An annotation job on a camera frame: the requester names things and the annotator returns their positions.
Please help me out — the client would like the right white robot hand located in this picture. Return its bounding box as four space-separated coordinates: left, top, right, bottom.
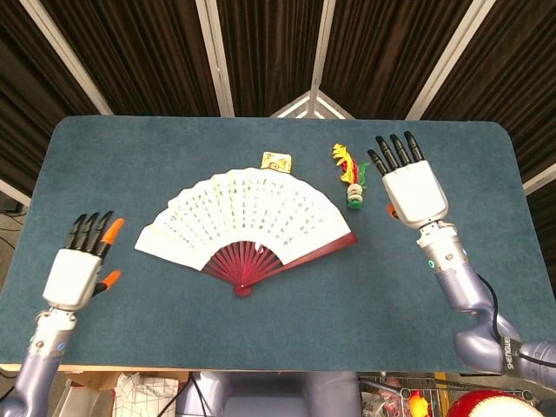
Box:
367 129 449 229

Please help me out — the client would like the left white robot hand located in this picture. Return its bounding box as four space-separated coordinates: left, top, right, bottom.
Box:
42 210 126 312

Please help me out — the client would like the white paper folding fan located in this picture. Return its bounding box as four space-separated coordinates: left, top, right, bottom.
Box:
134 167 359 298

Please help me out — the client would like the colourful feather shuttlecock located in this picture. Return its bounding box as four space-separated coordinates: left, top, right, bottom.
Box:
332 142 372 211

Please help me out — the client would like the cardboard box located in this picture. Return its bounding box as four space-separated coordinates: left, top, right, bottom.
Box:
58 370 190 392

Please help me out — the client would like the blue felt table mat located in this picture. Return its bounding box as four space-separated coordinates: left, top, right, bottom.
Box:
0 115 556 374

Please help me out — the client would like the white table leg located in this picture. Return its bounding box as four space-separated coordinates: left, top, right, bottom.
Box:
56 377 97 417

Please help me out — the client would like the white checked cloth bag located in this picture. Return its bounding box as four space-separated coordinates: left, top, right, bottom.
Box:
113 372 180 417

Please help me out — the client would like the yellow snack packet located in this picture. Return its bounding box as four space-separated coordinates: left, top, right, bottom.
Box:
261 151 293 173

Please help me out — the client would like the dark brown pleated curtain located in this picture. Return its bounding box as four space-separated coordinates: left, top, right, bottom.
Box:
0 0 556 235

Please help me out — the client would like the yellow rubber toy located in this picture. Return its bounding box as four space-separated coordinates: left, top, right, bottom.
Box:
407 389 431 417

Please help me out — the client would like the grey-purple robot torso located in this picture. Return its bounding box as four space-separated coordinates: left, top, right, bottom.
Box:
177 371 361 417

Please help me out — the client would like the red and white ball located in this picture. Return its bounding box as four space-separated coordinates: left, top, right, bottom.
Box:
446 389 535 417

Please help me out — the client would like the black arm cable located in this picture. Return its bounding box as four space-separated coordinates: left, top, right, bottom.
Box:
475 273 556 370

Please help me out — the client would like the white triangular frame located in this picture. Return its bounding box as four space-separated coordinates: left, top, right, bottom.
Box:
269 89 355 119

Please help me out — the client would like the white metal frame post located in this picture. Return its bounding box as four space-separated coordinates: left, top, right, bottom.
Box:
195 0 235 117
19 0 114 116
310 0 338 95
406 0 492 121

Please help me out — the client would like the black floor cable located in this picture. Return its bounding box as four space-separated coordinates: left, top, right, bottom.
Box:
173 373 205 417

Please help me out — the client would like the black velcro strap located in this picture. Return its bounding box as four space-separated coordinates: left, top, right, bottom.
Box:
499 334 522 377

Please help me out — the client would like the metal wire basket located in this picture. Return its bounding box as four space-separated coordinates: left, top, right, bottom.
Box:
358 372 535 417

